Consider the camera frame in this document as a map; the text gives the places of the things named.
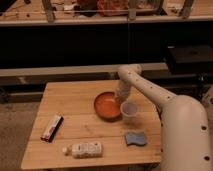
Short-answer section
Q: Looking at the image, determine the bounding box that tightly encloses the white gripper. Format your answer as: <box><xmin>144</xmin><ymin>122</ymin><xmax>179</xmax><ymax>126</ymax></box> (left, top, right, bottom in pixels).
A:
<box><xmin>115</xmin><ymin>81</ymin><xmax>131</xmax><ymax>103</ymax></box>

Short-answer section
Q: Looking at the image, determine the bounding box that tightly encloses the orange ceramic bowl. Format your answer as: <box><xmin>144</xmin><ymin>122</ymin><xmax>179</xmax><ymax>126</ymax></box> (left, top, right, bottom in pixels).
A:
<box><xmin>94</xmin><ymin>92</ymin><xmax>121</xmax><ymax>121</ymax></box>

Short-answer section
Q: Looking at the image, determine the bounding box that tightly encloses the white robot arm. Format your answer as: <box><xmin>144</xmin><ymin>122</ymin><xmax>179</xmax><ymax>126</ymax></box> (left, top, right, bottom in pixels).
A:
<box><xmin>115</xmin><ymin>64</ymin><xmax>213</xmax><ymax>171</ymax></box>

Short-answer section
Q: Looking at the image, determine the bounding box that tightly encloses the translucent plastic cup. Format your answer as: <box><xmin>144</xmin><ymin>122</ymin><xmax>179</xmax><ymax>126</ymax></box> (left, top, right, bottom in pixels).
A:
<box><xmin>120</xmin><ymin>101</ymin><xmax>138</xmax><ymax>123</ymax></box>

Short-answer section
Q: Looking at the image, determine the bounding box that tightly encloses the blue sponge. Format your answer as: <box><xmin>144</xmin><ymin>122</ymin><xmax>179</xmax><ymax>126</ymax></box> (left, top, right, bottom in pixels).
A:
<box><xmin>124</xmin><ymin>132</ymin><xmax>147</xmax><ymax>146</ymax></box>

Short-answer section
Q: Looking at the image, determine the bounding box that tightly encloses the black box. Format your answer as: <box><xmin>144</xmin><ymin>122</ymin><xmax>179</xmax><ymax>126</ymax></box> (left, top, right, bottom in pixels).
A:
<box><xmin>166</xmin><ymin>45</ymin><xmax>213</xmax><ymax>74</ymax></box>

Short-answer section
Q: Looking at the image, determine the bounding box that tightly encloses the wooden table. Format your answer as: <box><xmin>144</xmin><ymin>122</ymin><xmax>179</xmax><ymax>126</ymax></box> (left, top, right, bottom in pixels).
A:
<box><xmin>21</xmin><ymin>80</ymin><xmax>161</xmax><ymax>170</ymax></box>

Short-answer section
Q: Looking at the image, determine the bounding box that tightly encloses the white plastic bottle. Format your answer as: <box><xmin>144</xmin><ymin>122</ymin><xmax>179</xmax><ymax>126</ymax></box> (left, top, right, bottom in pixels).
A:
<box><xmin>62</xmin><ymin>142</ymin><xmax>103</xmax><ymax>159</ymax></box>

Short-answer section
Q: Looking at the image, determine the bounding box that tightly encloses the red black snack bar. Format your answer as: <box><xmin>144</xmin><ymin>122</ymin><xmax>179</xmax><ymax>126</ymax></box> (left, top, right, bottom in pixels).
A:
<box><xmin>40</xmin><ymin>115</ymin><xmax>64</xmax><ymax>142</ymax></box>

